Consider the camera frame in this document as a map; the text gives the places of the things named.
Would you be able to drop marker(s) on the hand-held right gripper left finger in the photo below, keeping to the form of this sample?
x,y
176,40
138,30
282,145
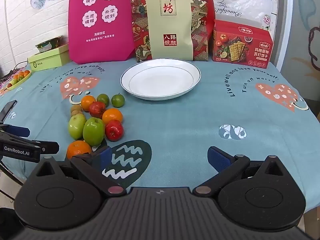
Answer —
x,y
105,156

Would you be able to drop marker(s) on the green bowl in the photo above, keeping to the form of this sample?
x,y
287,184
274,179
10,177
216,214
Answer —
x,y
50,45

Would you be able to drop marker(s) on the blue printed tablecloth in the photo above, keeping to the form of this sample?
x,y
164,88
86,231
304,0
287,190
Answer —
x,y
175,125

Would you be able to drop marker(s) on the white plate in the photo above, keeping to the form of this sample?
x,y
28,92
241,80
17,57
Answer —
x,y
160,80

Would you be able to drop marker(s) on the orange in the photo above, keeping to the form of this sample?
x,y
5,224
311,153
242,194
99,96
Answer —
x,y
78,150
87,103
112,116

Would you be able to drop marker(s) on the yellow-green tray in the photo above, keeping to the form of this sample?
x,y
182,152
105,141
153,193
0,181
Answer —
x,y
23,82

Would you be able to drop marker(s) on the pile of small toy produce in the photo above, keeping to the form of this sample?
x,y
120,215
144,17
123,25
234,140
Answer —
x,y
20,76

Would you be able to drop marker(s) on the red patterned gift bag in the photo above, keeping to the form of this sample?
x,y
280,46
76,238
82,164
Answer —
x,y
200,42

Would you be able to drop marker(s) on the small red apple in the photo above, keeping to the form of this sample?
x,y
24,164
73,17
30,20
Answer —
x,y
114,130
97,110

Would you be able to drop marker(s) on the green tomato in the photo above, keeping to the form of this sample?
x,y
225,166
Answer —
x,y
103,99
117,100

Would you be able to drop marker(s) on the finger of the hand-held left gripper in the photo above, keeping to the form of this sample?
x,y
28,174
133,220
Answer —
x,y
8,108
18,131

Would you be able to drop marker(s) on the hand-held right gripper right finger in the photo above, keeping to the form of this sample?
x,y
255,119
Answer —
x,y
217,158

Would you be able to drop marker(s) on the white door frame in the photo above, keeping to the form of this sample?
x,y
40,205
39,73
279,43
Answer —
x,y
283,17

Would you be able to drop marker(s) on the white floral bag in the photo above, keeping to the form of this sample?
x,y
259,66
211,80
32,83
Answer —
x,y
245,5

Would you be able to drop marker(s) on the red cracker box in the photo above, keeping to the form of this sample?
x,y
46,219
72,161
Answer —
x,y
240,47

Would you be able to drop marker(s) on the cardboard box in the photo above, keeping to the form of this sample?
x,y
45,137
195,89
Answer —
x,y
318,115

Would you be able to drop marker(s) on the pink tote bag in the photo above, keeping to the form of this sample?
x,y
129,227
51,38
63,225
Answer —
x,y
100,42

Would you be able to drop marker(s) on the light green box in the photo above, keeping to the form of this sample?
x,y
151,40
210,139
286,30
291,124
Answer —
x,y
47,60

